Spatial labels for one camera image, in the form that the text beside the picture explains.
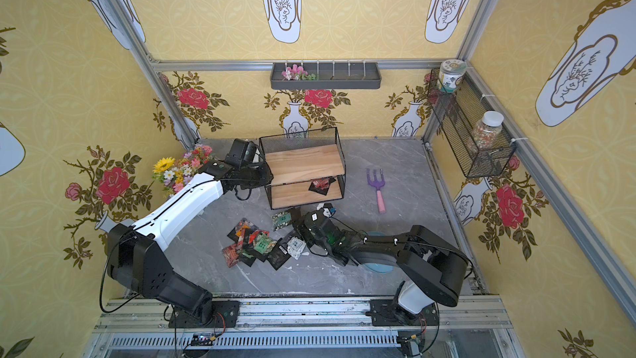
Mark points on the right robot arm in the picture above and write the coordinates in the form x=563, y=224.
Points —
x=435, y=268

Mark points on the small circuit board left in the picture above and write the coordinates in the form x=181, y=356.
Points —
x=203, y=339

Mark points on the black wire two-tier shelf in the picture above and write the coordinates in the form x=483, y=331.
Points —
x=299, y=157

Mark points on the purple garden fork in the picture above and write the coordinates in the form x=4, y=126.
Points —
x=375, y=179

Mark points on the clear jar with candies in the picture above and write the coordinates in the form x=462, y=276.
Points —
x=486, y=131

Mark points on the light blue dustpan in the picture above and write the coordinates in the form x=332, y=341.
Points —
x=378, y=268

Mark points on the small circuit board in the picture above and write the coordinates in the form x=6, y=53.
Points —
x=409, y=347
x=203, y=339

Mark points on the small circuit board right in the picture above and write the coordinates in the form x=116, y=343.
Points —
x=409, y=347

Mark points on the grey wall tray shelf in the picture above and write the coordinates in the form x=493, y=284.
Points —
x=331, y=75

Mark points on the white green lidded jar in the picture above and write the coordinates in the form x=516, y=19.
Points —
x=451, y=75

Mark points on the red black tea bag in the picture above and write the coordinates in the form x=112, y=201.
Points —
x=231, y=255

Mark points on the small pink flowers in tray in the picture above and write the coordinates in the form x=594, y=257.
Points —
x=297, y=73

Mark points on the green black tea bag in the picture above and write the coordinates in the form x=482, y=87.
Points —
x=264, y=245

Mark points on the orange black tea bag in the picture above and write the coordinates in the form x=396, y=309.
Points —
x=244, y=227

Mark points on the black wire wall basket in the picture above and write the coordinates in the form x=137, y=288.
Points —
x=455, y=116

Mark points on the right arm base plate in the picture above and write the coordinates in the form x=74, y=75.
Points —
x=387, y=313

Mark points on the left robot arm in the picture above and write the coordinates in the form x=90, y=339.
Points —
x=136, y=256

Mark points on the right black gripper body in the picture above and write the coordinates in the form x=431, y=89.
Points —
x=308, y=224

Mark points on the colourful flower bouquet in planter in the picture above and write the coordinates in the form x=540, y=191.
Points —
x=176, y=173

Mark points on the black tea bag with barcode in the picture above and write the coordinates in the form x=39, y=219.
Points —
x=278, y=256

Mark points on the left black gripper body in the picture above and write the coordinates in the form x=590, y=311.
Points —
x=257, y=175

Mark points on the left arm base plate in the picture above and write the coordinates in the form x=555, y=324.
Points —
x=214, y=314

